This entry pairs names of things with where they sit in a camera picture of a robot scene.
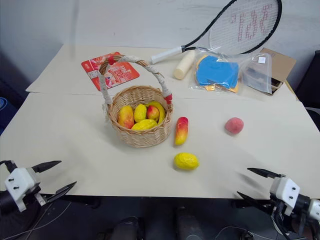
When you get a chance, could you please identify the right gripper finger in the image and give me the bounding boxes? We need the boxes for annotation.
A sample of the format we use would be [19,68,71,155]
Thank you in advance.
[247,167,283,179]
[236,191,273,209]

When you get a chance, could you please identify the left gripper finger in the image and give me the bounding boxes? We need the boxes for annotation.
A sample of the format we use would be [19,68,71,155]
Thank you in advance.
[31,160,63,174]
[41,181,78,205]

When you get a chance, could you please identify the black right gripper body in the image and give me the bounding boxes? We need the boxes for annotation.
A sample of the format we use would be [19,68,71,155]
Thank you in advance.
[268,196,291,222]

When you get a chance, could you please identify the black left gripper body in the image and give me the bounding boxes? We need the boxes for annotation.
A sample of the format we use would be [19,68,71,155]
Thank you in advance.
[23,168,51,207]

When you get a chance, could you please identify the fruits inside basket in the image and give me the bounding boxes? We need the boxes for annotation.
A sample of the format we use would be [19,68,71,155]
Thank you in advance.
[147,101,167,125]

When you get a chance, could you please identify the pink peach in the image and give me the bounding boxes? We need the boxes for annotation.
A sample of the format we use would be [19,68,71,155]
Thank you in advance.
[224,117,244,136]

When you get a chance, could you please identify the blue object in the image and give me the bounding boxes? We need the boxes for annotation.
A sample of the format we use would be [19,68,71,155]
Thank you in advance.
[0,96,10,135]

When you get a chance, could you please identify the long red yellow mango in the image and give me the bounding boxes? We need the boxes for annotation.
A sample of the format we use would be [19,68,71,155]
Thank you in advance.
[174,116,190,146]

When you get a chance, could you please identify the clear empty zip bag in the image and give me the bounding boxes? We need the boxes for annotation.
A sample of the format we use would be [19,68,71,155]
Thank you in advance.
[240,52,275,95]

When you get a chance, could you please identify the small yellow lemon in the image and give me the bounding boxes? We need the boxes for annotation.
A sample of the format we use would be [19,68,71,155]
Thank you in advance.
[133,103,148,123]

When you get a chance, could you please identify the brown cardboard box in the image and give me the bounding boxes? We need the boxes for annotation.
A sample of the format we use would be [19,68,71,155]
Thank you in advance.
[246,47,297,96]

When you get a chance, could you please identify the clear bag with blue sheets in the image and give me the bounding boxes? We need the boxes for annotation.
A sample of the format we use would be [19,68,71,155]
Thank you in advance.
[187,45,245,96]

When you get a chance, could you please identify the red printed snack packet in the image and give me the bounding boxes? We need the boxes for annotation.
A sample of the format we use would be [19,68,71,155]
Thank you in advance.
[80,51,140,91]

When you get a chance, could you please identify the red yellow peach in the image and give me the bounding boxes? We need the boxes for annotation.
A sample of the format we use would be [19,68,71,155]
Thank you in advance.
[146,105,161,121]

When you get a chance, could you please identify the cream cylinder roll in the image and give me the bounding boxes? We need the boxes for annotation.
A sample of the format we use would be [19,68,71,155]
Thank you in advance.
[172,50,196,81]

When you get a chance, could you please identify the black tennis racket white grip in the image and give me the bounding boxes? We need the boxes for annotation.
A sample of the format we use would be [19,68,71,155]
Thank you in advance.
[150,0,283,65]

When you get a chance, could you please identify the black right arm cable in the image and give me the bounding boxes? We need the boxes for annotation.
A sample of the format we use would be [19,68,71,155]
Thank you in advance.
[270,206,312,237]

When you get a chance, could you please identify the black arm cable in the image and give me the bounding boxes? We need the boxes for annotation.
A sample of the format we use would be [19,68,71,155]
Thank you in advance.
[270,206,312,237]
[0,159,19,174]

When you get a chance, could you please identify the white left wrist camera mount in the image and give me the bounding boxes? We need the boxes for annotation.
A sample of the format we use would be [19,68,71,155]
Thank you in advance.
[4,167,41,213]

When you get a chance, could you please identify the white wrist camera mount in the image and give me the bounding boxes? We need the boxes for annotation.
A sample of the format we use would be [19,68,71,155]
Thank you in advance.
[269,174,301,216]
[4,167,41,213]

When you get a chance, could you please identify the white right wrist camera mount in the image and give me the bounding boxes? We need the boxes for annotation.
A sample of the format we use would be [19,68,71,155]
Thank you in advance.
[269,174,301,216]

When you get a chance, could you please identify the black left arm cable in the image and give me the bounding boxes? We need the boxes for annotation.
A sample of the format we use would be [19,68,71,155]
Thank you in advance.
[0,159,19,174]

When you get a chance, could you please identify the woven wicker basket with handle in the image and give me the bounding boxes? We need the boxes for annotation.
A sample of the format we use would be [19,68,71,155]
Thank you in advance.
[97,54,174,149]

